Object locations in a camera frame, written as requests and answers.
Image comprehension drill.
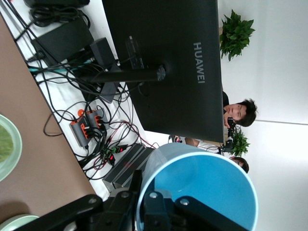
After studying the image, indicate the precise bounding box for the brown table mat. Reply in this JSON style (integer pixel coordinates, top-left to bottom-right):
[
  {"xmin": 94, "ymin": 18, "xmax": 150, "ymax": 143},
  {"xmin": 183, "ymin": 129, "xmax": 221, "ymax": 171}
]
[{"xmin": 0, "ymin": 14, "xmax": 97, "ymax": 231}]

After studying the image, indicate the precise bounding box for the thin black cable loop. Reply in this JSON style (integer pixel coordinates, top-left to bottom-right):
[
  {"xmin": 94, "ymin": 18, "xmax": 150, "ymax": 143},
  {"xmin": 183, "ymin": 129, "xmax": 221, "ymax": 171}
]
[{"xmin": 43, "ymin": 112, "xmax": 64, "ymax": 137}]

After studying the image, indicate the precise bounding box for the small green potted plant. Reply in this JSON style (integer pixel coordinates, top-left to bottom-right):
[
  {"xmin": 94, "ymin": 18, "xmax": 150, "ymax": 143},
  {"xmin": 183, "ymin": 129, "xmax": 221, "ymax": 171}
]
[{"xmin": 231, "ymin": 131, "xmax": 251, "ymax": 157}]

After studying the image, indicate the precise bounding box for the black articulated device stand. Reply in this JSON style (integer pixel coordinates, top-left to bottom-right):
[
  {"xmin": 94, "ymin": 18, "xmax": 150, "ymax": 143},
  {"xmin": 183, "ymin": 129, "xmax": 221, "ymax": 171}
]
[{"xmin": 218, "ymin": 116, "xmax": 236, "ymax": 154}]

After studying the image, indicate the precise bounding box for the teal cable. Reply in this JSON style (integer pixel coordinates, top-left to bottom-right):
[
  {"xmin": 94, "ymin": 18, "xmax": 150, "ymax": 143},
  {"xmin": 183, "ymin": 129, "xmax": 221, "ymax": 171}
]
[{"xmin": 28, "ymin": 61, "xmax": 106, "ymax": 73}]

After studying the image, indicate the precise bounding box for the green circuit board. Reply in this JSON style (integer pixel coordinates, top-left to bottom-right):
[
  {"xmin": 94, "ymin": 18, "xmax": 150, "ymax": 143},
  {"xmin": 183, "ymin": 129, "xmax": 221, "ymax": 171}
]
[{"xmin": 100, "ymin": 145, "xmax": 126, "ymax": 167}]

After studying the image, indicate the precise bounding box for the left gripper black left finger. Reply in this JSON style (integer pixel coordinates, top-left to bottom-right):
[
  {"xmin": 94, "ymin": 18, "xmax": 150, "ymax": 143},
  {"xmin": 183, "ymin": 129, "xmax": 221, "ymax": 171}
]
[{"xmin": 31, "ymin": 169, "xmax": 143, "ymax": 231}]

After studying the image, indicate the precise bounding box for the black haired person, dark shirt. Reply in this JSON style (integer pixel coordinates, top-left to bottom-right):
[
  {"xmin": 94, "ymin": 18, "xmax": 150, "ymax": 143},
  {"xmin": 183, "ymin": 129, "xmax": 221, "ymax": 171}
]
[{"xmin": 222, "ymin": 90, "xmax": 258, "ymax": 128}]

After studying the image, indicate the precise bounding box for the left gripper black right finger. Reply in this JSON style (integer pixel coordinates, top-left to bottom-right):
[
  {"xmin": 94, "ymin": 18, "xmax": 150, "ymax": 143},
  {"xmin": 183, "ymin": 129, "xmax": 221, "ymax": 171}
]
[{"xmin": 143, "ymin": 189, "xmax": 244, "ymax": 231}]

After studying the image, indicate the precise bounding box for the pale green plate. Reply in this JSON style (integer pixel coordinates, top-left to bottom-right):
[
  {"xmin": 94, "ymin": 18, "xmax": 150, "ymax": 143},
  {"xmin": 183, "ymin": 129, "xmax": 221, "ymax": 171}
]
[{"xmin": 0, "ymin": 114, "xmax": 23, "ymax": 183}]

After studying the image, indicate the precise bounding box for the coiled thick black cable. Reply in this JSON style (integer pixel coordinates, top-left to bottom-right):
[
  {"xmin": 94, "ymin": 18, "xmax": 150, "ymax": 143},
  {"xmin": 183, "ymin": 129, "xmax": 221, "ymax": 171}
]
[{"xmin": 30, "ymin": 6, "xmax": 91, "ymax": 27}]

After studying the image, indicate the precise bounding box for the orange and grey adapter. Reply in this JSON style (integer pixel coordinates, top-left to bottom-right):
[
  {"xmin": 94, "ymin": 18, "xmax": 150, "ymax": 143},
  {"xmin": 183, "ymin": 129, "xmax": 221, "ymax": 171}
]
[
  {"xmin": 85, "ymin": 108, "xmax": 109, "ymax": 132},
  {"xmin": 69, "ymin": 117, "xmax": 91, "ymax": 147}
]

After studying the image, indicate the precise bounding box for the small black dock box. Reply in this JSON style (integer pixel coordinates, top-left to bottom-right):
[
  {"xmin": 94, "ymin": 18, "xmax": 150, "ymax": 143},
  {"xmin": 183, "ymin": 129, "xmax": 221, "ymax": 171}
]
[{"xmin": 89, "ymin": 37, "xmax": 116, "ymax": 70}]

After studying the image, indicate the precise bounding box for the black haired person, white shirt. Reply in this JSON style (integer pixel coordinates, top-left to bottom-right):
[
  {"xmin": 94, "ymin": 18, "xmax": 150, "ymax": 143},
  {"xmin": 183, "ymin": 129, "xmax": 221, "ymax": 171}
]
[{"xmin": 184, "ymin": 137, "xmax": 250, "ymax": 174}]

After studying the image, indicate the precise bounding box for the black Huawei monitor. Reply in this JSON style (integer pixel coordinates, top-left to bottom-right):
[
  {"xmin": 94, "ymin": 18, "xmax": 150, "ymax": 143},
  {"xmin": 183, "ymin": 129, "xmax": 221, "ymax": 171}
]
[{"xmin": 102, "ymin": 0, "xmax": 226, "ymax": 142}]

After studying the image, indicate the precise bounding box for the dark grey flat box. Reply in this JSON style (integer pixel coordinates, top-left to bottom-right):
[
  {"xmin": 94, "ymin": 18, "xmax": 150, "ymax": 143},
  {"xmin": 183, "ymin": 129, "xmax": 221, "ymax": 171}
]
[{"xmin": 100, "ymin": 64, "xmax": 122, "ymax": 103}]

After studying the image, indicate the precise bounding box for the large black power brick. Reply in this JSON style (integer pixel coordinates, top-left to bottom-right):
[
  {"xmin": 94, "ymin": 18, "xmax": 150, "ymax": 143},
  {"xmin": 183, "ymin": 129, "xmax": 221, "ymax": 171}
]
[{"xmin": 32, "ymin": 18, "xmax": 94, "ymax": 65}]

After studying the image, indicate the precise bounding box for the large green potted plant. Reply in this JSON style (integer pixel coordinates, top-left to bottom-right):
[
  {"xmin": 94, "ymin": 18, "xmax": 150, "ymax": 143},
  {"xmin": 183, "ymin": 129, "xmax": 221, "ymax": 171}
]
[{"xmin": 218, "ymin": 9, "xmax": 256, "ymax": 62}]

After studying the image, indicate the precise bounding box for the silver finned metal box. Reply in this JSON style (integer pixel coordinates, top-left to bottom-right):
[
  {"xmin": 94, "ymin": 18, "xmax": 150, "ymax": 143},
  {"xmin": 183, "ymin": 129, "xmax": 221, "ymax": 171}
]
[{"xmin": 102, "ymin": 143, "xmax": 156, "ymax": 193}]

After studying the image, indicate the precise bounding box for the blue plastic cup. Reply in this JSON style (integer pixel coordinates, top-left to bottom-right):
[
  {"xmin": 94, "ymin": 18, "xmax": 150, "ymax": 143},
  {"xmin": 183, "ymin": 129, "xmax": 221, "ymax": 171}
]
[{"xmin": 136, "ymin": 141, "xmax": 259, "ymax": 231}]

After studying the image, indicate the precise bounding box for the pale green bowl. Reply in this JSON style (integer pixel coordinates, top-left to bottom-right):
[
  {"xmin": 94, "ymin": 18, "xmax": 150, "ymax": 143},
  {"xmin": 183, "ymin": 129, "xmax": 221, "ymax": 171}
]
[{"xmin": 0, "ymin": 214, "xmax": 40, "ymax": 231}]

